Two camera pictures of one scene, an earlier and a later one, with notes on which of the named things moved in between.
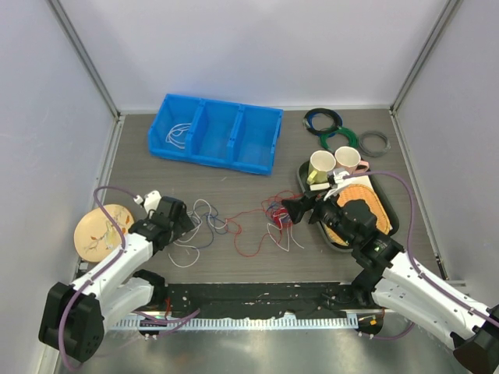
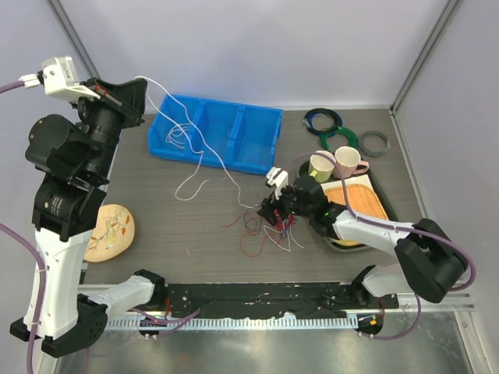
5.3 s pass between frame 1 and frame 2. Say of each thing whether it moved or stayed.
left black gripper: moved
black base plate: stayed
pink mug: stayed
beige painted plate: stayed
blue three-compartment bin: stayed
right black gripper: moved
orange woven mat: stayed
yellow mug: stayed
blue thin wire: moved
